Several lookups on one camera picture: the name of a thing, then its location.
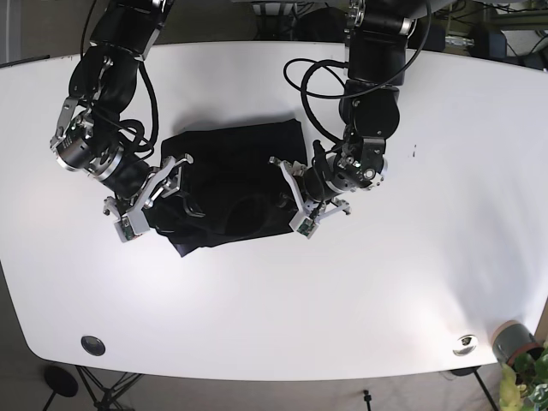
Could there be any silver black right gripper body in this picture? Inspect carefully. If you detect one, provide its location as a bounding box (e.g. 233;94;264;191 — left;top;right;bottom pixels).
50;120;155;210

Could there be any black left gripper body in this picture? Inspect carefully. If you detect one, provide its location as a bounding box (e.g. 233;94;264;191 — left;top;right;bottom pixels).
308;128;387;202

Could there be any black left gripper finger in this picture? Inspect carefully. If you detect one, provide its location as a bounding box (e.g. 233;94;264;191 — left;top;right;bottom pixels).
313;198;352;223
269;157;319;239

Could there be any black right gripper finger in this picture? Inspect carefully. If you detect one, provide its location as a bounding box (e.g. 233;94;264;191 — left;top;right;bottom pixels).
103;154;194;243
176;190;206;218

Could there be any black T-shirt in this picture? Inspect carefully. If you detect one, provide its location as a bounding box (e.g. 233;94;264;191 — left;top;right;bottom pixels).
146;119;308;256

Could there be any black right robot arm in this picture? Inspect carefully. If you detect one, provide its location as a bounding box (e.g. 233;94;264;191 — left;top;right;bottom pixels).
50;1;203;242

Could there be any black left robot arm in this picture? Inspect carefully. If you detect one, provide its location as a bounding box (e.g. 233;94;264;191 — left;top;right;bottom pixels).
270;1;433;238

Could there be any black table grommet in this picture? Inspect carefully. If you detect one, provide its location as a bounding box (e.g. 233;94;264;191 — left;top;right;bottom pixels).
80;335;106;356

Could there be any black tripod stand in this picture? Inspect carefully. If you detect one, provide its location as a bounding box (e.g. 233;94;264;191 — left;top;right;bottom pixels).
43;365;144;411

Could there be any silver table grommet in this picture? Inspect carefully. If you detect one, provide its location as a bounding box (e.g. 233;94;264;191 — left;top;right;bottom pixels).
452;334;478;357

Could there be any potted green plant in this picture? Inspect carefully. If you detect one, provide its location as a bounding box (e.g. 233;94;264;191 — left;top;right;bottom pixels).
491;320;547;410

